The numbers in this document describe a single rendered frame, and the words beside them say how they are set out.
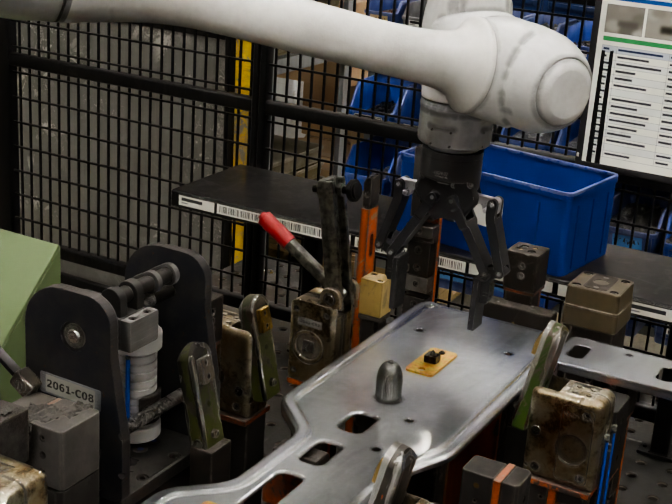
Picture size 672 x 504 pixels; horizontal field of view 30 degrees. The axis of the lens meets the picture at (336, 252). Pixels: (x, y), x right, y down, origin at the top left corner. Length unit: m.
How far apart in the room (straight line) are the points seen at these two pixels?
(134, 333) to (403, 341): 0.49
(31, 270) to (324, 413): 0.52
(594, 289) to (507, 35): 0.56
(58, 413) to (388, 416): 0.40
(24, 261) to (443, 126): 0.65
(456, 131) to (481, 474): 0.40
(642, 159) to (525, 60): 0.76
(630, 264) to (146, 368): 0.87
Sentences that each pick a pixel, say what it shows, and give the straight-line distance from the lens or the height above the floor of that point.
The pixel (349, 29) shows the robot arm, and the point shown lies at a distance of 1.30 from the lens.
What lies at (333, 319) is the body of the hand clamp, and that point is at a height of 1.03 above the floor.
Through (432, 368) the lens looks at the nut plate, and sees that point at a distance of 1.60.
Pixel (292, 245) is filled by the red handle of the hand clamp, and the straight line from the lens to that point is 1.66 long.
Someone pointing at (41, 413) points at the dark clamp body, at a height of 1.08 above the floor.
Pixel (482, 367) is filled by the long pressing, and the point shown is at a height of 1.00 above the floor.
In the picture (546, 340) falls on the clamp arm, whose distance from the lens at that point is 1.46.
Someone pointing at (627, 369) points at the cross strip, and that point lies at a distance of 1.68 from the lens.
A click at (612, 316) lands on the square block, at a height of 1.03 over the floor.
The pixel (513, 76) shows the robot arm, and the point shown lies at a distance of 1.29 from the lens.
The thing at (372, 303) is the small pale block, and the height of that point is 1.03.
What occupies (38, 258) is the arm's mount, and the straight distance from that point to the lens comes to 1.80.
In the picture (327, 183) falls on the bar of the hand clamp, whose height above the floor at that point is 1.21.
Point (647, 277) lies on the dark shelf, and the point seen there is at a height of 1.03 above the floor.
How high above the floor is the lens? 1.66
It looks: 19 degrees down
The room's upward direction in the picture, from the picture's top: 4 degrees clockwise
